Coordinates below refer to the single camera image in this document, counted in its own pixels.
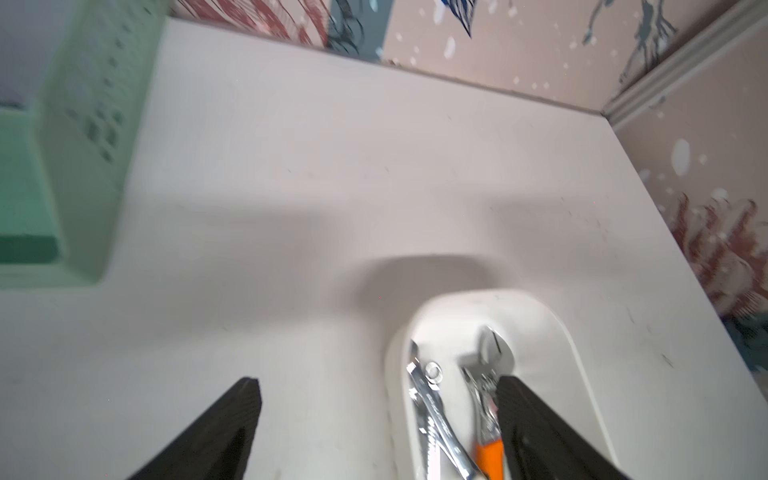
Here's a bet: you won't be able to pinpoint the white plastic storage box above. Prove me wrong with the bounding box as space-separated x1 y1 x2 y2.
384 289 617 479

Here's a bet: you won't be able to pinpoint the silver locking pliers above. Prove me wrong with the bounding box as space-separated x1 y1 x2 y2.
406 341 485 479

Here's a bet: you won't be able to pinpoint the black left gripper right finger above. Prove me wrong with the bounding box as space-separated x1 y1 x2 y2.
496 376 626 480

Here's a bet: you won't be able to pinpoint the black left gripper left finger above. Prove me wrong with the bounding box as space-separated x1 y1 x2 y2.
132 377 262 479

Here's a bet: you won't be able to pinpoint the green plastic file organizer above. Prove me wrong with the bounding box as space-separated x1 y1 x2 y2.
1 1 170 289

